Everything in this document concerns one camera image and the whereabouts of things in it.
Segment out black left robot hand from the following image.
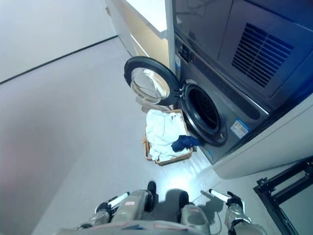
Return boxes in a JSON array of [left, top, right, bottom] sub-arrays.
[[95, 191, 131, 214]]

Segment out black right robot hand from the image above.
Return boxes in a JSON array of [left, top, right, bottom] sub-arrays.
[[208, 188, 244, 208]]

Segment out woven brown laundry basket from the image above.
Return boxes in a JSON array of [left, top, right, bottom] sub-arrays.
[[141, 109, 194, 167]]

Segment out grey front-load washing machine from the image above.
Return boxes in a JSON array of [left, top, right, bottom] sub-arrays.
[[174, 33, 270, 165]]

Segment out round washing machine door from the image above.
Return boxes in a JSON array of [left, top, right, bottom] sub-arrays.
[[123, 56, 182, 106]]

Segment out silver robot legs and torso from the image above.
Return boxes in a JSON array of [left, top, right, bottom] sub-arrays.
[[55, 180, 211, 235]]

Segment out dark blue garment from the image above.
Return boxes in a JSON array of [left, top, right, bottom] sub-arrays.
[[171, 134, 201, 153]]

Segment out blue energy label sticker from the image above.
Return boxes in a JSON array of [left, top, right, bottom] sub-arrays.
[[231, 118, 249, 138]]

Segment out white cloth garment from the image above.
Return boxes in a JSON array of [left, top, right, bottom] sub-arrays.
[[145, 108, 193, 162]]

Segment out dark grey stacked dryer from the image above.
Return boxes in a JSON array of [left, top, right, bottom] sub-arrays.
[[172, 0, 313, 111]]

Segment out white cabinet with wooden interior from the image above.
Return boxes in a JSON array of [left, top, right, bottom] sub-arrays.
[[104, 0, 177, 111]]

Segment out black metal frame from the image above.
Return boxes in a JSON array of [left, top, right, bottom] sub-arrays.
[[252, 156, 313, 235]]

